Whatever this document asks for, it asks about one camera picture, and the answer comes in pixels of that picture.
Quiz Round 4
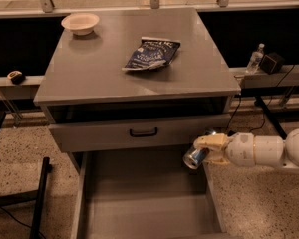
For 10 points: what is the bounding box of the black drawer handle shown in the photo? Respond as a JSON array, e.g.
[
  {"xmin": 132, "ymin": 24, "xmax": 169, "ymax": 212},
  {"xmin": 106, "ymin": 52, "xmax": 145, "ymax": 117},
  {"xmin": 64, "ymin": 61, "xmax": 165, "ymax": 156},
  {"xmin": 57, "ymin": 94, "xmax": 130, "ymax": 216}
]
[{"xmin": 129, "ymin": 127, "xmax": 158, "ymax": 137}]

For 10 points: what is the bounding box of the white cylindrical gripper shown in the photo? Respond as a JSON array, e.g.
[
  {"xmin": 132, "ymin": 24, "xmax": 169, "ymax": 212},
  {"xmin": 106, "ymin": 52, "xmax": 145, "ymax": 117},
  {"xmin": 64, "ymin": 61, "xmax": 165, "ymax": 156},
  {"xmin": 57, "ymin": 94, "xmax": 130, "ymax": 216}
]
[{"xmin": 193, "ymin": 132, "xmax": 255, "ymax": 167}]

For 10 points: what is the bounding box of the black metal stand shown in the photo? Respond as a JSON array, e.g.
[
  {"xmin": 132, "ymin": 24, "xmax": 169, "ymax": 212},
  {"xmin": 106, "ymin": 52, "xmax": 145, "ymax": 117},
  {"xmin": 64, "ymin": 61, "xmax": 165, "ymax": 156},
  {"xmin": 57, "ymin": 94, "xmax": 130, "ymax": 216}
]
[{"xmin": 0, "ymin": 112, "xmax": 52, "ymax": 239}]

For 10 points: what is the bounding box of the white paper bowl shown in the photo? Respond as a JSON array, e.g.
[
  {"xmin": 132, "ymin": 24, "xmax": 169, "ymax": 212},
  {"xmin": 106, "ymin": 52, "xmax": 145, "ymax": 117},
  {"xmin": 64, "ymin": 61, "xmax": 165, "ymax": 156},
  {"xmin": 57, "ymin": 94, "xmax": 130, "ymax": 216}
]
[{"xmin": 61, "ymin": 13, "xmax": 100, "ymax": 36}]

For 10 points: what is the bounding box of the small black box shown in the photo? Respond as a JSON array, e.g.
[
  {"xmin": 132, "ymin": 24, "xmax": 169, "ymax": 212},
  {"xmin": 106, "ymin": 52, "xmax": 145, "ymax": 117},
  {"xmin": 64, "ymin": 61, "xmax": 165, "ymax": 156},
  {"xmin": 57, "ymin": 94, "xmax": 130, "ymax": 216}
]
[{"xmin": 260, "ymin": 52, "xmax": 285, "ymax": 75}]

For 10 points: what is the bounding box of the grey drawer cabinet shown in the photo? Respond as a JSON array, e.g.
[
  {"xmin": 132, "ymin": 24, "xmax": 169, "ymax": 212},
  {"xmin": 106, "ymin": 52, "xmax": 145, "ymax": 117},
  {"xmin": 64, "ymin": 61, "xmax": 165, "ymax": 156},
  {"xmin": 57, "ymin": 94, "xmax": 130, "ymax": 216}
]
[{"xmin": 34, "ymin": 8, "xmax": 240, "ymax": 168}]

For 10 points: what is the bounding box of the grey top drawer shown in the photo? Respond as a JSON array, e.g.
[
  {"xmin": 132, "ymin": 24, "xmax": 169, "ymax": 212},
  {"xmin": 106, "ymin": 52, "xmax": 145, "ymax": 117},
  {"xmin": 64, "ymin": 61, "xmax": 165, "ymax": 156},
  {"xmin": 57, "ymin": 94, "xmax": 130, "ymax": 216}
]
[{"xmin": 49, "ymin": 114, "xmax": 230, "ymax": 152}]

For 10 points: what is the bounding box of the grey open middle drawer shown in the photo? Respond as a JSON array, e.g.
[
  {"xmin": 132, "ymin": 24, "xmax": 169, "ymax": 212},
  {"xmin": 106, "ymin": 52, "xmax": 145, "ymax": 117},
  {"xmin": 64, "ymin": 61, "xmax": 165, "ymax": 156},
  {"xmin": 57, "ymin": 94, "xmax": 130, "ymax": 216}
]
[{"xmin": 71, "ymin": 145, "xmax": 243, "ymax": 239}]

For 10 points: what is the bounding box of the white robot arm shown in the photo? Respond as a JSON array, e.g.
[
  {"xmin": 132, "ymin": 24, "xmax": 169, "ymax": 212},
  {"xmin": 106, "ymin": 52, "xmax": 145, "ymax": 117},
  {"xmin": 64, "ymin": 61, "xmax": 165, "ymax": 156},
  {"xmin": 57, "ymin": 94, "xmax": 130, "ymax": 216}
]
[{"xmin": 193, "ymin": 128, "xmax": 299, "ymax": 173}]

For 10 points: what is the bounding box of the black power adapter cable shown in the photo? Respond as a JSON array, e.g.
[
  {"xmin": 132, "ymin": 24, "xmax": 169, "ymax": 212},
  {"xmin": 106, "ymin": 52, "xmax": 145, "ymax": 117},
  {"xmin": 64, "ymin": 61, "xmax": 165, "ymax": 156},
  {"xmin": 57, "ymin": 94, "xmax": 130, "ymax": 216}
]
[{"xmin": 225, "ymin": 63, "xmax": 297, "ymax": 137}]

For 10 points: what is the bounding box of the clear water bottle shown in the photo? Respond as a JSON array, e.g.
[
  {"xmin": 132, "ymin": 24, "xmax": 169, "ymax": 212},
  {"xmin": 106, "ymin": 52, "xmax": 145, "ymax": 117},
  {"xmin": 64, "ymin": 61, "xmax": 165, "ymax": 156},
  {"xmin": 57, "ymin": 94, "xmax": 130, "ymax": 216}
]
[{"xmin": 246, "ymin": 43, "xmax": 265, "ymax": 74}]

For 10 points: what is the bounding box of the yellow black tape measure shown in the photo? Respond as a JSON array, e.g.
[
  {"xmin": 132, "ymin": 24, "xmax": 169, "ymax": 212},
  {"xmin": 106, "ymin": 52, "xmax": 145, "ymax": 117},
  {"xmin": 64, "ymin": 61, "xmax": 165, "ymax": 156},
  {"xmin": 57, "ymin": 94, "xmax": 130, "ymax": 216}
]
[{"xmin": 7, "ymin": 71, "xmax": 26, "ymax": 85}]

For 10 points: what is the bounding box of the blue chip bag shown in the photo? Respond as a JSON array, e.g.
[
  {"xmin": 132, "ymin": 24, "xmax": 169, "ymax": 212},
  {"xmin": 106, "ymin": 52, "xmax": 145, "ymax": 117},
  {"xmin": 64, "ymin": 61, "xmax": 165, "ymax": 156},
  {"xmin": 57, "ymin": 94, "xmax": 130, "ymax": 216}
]
[{"xmin": 123, "ymin": 37, "xmax": 181, "ymax": 71}]

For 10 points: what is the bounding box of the red bull can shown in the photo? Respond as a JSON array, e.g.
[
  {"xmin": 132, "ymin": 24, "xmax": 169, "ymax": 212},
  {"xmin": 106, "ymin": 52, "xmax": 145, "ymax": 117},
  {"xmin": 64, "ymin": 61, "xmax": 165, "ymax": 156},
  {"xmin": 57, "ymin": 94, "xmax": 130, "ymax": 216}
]
[{"xmin": 182, "ymin": 138, "xmax": 210, "ymax": 169}]

